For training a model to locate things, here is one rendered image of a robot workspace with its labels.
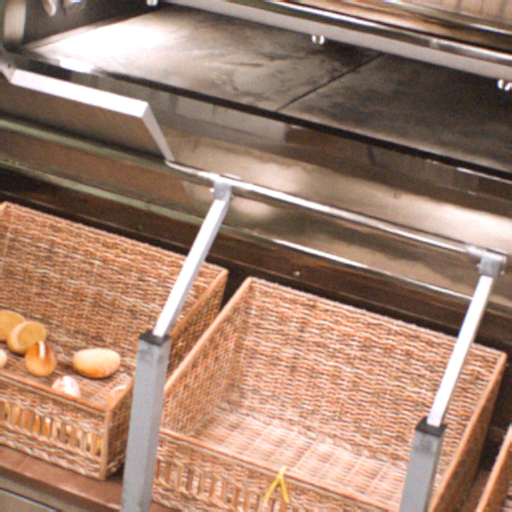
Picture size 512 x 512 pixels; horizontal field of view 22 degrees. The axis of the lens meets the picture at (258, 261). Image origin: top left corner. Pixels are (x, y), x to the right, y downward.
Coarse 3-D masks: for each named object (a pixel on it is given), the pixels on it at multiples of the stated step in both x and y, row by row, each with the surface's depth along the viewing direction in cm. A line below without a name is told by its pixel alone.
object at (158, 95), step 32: (32, 64) 284; (64, 64) 283; (128, 96) 278; (160, 96) 275; (192, 96) 274; (256, 128) 268; (288, 128) 265; (320, 128) 265; (384, 160) 259; (416, 160) 257; (448, 160) 257; (480, 192) 253
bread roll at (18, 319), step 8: (0, 312) 290; (8, 312) 291; (0, 320) 290; (8, 320) 290; (16, 320) 290; (24, 320) 291; (0, 328) 289; (8, 328) 289; (0, 336) 289; (8, 336) 289
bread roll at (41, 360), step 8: (40, 344) 280; (48, 344) 282; (32, 352) 279; (40, 352) 278; (48, 352) 279; (32, 360) 278; (40, 360) 277; (48, 360) 278; (56, 360) 281; (32, 368) 278; (40, 368) 277; (48, 368) 278
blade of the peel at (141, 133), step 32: (0, 96) 240; (32, 96) 234; (64, 96) 228; (96, 96) 227; (64, 128) 243; (96, 128) 237; (128, 128) 231; (64, 160) 260; (96, 160) 253; (160, 192) 256
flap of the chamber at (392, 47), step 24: (168, 0) 251; (192, 0) 249; (216, 0) 247; (264, 24) 245; (288, 24) 243; (312, 24) 241; (384, 48) 237; (408, 48) 235; (480, 72) 231; (504, 72) 230
